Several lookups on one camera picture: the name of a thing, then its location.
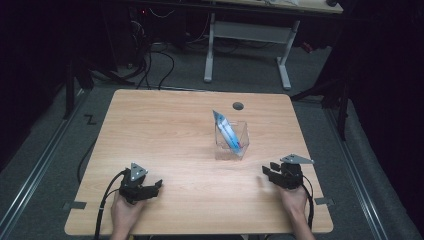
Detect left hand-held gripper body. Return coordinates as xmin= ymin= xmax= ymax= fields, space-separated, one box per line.
xmin=118 ymin=162 xmax=150 ymax=205

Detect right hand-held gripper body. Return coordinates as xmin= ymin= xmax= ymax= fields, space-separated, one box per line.
xmin=278 ymin=153 xmax=315 ymax=191

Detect clear plastic box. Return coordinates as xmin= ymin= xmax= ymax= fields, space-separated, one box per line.
xmin=213 ymin=120 xmax=251 ymax=162

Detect person's right hand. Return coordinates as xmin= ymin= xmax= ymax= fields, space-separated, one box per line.
xmin=278 ymin=184 xmax=310 ymax=218

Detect person's left hand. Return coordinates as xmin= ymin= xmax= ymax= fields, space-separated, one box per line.
xmin=110 ymin=191 xmax=147 ymax=236

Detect grey tape patch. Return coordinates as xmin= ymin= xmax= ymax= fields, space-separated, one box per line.
xmin=313 ymin=196 xmax=335 ymax=207
xmin=62 ymin=200 xmax=88 ymax=211

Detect black stand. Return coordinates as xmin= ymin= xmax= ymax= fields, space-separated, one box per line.
xmin=289 ymin=74 xmax=352 ymax=142
xmin=62 ymin=59 xmax=96 ymax=121

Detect white-framed desk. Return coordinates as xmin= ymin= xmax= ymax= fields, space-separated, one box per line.
xmin=199 ymin=0 xmax=345 ymax=91

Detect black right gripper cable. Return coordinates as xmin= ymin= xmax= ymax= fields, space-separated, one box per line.
xmin=300 ymin=174 xmax=316 ymax=231

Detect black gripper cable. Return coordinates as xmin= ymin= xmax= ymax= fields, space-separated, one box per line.
xmin=93 ymin=169 xmax=130 ymax=240
xmin=300 ymin=174 xmax=316 ymax=231

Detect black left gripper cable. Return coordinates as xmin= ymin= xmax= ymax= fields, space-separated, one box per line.
xmin=93 ymin=169 xmax=130 ymax=240

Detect black cable beside table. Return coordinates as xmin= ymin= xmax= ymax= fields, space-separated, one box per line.
xmin=76 ymin=137 xmax=98 ymax=185

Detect metal floor rail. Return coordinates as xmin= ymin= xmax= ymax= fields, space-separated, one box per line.
xmin=0 ymin=89 xmax=92 ymax=236
xmin=323 ymin=105 xmax=390 ymax=240

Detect black floor cables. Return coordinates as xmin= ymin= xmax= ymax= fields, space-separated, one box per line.
xmin=131 ymin=6 xmax=176 ymax=91

